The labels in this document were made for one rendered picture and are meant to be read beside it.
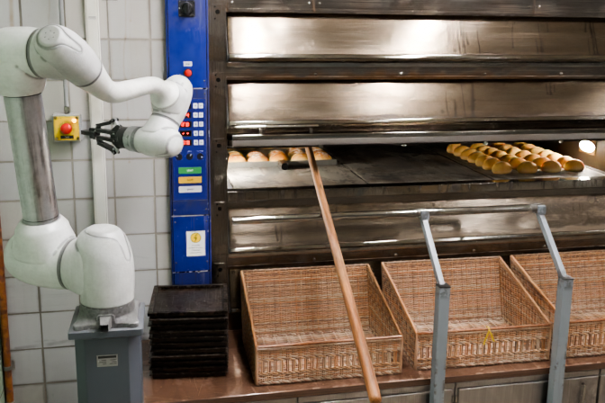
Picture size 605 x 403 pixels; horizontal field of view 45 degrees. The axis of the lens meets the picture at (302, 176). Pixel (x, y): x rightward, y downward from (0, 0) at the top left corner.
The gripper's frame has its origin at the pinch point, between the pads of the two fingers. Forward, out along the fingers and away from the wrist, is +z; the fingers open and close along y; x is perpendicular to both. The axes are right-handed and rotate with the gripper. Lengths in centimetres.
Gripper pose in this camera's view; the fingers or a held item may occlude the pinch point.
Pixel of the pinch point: (90, 132)
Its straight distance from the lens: 271.1
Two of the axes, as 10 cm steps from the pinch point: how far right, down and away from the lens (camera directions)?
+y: -0.1, 9.8, 2.1
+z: -8.4, -1.3, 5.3
